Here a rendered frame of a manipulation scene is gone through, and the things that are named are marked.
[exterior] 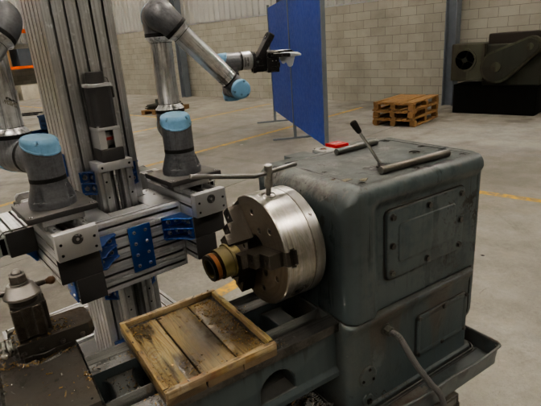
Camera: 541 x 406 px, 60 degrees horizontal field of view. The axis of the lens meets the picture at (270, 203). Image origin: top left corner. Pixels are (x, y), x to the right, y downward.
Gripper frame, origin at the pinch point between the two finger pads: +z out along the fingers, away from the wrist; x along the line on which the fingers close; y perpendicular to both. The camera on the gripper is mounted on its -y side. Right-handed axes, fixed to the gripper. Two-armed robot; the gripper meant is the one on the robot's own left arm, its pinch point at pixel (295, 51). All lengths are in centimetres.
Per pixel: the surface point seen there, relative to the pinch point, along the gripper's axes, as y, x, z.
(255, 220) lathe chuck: 29, 87, -46
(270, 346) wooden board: 54, 109, -50
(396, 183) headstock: 21, 97, -9
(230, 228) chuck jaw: 32, 85, -53
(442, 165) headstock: 21, 91, 10
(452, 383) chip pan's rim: 88, 110, 10
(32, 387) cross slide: 47, 110, -103
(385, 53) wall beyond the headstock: 155, -849, 575
